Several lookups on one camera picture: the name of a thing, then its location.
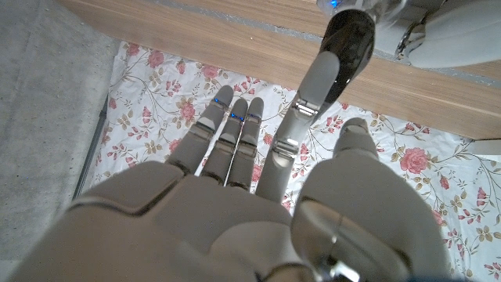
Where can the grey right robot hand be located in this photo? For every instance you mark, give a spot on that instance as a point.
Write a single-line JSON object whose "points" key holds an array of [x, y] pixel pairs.
{"points": [[195, 235]]}

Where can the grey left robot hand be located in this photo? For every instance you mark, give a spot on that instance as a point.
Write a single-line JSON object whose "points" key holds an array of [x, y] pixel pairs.
{"points": [[430, 31]]}

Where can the floral backdrop cloth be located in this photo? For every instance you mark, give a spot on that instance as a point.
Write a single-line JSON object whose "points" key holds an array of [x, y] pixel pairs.
{"points": [[391, 156]]}

